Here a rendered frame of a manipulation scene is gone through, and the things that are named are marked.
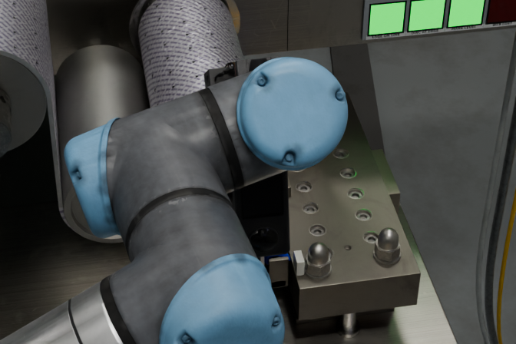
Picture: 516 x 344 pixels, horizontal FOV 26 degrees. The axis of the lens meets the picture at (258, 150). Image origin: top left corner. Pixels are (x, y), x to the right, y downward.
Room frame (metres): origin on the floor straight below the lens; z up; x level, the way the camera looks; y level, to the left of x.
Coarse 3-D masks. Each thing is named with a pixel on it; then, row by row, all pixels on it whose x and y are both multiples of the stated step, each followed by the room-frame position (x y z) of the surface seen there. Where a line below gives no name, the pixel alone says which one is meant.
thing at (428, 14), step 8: (424, 0) 1.38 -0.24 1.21; (432, 0) 1.38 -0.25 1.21; (440, 0) 1.38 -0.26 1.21; (416, 8) 1.38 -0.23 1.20; (424, 8) 1.38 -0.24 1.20; (432, 8) 1.38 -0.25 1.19; (440, 8) 1.38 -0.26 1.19; (416, 16) 1.38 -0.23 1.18; (424, 16) 1.38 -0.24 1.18; (432, 16) 1.38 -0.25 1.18; (440, 16) 1.38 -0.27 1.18; (416, 24) 1.38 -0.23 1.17; (424, 24) 1.38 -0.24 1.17; (432, 24) 1.38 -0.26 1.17; (440, 24) 1.38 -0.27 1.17
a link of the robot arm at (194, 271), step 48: (192, 192) 0.53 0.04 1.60; (144, 240) 0.50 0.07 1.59; (192, 240) 0.48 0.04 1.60; (240, 240) 0.49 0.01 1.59; (96, 288) 0.47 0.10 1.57; (144, 288) 0.46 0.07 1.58; (192, 288) 0.45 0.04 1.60; (240, 288) 0.45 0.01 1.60; (48, 336) 0.44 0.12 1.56; (96, 336) 0.44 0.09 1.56; (144, 336) 0.43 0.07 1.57; (192, 336) 0.42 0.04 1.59; (240, 336) 0.43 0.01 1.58
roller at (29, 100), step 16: (0, 64) 0.97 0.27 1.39; (16, 64) 0.97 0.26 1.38; (0, 80) 0.97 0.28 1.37; (16, 80) 0.97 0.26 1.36; (32, 80) 0.97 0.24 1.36; (16, 96) 0.97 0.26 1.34; (32, 96) 0.97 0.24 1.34; (16, 112) 0.97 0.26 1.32; (32, 112) 0.97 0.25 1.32; (16, 128) 0.97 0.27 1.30; (32, 128) 0.97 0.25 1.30; (16, 144) 0.97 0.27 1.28
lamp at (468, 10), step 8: (456, 0) 1.39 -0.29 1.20; (464, 0) 1.39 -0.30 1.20; (472, 0) 1.39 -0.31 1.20; (480, 0) 1.39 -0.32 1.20; (456, 8) 1.39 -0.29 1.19; (464, 8) 1.39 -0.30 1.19; (472, 8) 1.39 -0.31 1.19; (480, 8) 1.39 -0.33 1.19; (456, 16) 1.39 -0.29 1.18; (464, 16) 1.39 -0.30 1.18; (472, 16) 1.39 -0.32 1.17; (480, 16) 1.39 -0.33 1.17; (448, 24) 1.38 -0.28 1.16; (456, 24) 1.39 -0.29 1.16; (464, 24) 1.39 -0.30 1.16; (472, 24) 1.39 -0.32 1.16
